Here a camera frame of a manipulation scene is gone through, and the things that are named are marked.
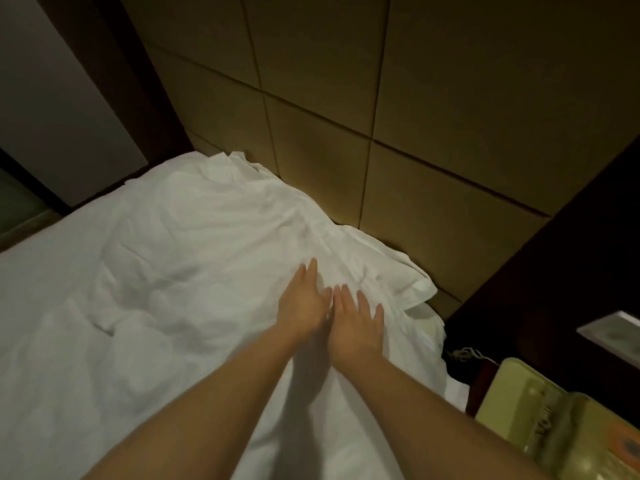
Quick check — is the tan padded headboard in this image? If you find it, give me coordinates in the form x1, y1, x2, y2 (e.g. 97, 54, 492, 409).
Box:
118, 0, 640, 321

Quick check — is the beige telephone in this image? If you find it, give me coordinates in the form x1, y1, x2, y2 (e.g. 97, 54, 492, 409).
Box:
475, 357, 640, 480

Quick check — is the person's left hand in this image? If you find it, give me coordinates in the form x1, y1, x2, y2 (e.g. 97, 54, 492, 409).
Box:
274, 257, 334, 341

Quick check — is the person's right forearm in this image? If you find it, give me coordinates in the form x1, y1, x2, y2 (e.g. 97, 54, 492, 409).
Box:
340, 353, 546, 480

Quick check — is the white wall switch panel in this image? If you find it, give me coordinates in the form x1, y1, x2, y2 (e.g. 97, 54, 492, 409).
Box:
577, 309, 640, 370

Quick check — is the person's right hand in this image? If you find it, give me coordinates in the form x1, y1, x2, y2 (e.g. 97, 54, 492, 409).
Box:
327, 283, 386, 368

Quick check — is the white duvet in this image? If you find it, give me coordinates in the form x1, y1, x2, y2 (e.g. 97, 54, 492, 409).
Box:
0, 149, 449, 480

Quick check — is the person's left forearm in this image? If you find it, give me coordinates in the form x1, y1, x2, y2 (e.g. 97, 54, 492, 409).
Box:
85, 329, 301, 480

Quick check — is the white pillow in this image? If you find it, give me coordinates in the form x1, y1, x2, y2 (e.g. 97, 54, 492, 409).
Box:
330, 223, 441, 318

